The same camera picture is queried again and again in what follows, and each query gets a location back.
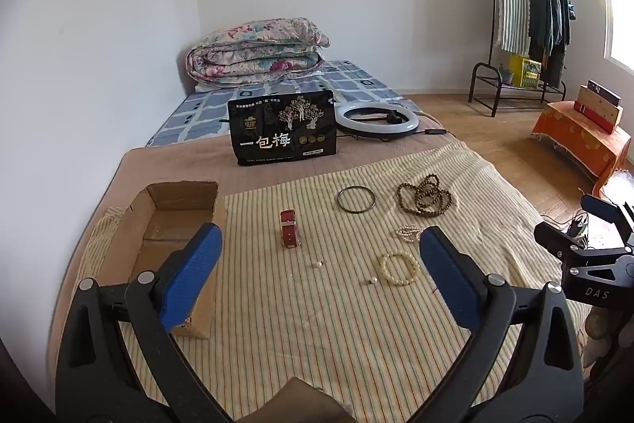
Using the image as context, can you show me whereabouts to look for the dark hanging clothes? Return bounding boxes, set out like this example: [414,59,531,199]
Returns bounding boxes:
[527,0,573,89]

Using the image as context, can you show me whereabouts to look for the yellow striped cloth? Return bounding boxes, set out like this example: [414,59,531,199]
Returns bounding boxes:
[82,140,592,423]

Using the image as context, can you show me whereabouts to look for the cardboard box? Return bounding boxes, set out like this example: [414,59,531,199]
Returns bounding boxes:
[99,180,229,339]

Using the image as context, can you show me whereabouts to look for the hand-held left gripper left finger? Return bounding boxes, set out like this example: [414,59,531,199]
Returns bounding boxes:
[55,222,233,423]

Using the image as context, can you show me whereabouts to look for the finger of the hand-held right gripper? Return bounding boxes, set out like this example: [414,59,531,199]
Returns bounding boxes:
[581,194,634,236]
[534,222,634,305]

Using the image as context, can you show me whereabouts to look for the brown wooden bead necklace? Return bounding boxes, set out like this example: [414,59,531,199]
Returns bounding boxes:
[396,174,453,220]

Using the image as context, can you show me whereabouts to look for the dark flat box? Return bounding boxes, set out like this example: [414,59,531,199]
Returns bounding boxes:
[587,79,624,107]

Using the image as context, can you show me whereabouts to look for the white pillow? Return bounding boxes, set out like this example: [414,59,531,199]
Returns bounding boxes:
[193,76,239,94]

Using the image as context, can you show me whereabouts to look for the black clothes rack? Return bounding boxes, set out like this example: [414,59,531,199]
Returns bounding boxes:
[468,0,575,119]

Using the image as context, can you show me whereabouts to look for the red flat box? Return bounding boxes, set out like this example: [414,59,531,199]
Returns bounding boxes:
[575,102,617,132]

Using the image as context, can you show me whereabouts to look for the folded floral quilt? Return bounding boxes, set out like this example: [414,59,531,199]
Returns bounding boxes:
[187,19,331,85]

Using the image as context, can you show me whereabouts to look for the orange cloth covered table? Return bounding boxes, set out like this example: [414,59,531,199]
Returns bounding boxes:
[531,101,632,198]

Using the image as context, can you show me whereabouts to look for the yellow crate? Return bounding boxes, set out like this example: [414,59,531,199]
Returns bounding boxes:
[510,55,543,88]

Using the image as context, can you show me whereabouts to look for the white ring light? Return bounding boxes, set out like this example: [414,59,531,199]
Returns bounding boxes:
[336,103,419,139]

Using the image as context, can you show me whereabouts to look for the cream bead bracelet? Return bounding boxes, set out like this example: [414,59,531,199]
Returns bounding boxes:
[379,252,421,287]

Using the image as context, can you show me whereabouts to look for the dark metal bangle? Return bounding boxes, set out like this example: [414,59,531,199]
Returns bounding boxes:
[337,186,376,214]

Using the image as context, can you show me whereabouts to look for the brown cloth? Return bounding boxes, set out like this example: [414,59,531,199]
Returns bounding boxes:
[238,377,357,423]

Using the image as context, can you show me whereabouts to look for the window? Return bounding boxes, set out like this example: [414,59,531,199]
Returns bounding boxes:
[602,0,634,72]

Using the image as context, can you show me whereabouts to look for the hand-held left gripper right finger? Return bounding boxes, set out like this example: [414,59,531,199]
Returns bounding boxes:
[418,226,585,423]

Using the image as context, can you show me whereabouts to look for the tan flat box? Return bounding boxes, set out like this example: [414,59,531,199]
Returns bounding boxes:
[577,85,624,134]

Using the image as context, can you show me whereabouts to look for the person's right hand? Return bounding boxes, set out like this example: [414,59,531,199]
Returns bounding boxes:
[582,309,613,371]

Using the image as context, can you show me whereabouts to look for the blue checked bedsheet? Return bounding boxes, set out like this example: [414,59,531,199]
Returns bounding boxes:
[143,59,412,147]

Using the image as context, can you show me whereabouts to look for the black snack bag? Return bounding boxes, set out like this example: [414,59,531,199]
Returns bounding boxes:
[228,89,339,167]

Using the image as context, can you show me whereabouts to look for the red strap wristwatch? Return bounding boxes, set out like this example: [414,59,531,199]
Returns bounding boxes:
[280,209,302,249]

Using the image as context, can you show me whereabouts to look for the clear plastic wrap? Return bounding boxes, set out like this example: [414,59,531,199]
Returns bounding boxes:
[602,170,634,206]

